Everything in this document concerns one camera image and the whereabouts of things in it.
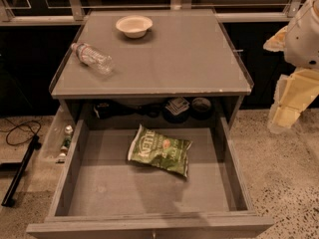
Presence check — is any open grey top drawer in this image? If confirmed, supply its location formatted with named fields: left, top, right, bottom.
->
left=27, top=116, right=273, bottom=239

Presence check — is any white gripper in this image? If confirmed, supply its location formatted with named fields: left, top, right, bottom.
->
left=263, top=0, right=319, bottom=133

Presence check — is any clear plastic water bottle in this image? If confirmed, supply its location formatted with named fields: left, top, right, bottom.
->
left=71, top=43, right=114, bottom=75

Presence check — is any small patterned snack packet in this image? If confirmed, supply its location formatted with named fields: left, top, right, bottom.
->
left=165, top=97, right=189, bottom=116

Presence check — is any green jalapeno chip bag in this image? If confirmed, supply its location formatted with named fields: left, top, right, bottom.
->
left=128, top=125, right=192, bottom=177

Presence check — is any clear plastic storage bin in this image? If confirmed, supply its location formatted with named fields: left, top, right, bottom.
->
left=40, top=108, right=76, bottom=163

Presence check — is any dark round container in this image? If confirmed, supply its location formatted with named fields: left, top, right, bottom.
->
left=190, top=98, right=212, bottom=120

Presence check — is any black floor stand bar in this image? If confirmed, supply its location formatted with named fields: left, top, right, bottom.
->
left=1, top=134, right=41, bottom=207

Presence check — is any white paper bowl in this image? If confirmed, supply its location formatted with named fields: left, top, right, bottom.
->
left=116, top=15, right=153, bottom=39

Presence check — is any metal railing frame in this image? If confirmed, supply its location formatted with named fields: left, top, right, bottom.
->
left=0, top=0, right=306, bottom=26

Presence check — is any grey counter cabinet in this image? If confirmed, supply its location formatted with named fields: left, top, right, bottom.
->
left=50, top=9, right=253, bottom=122

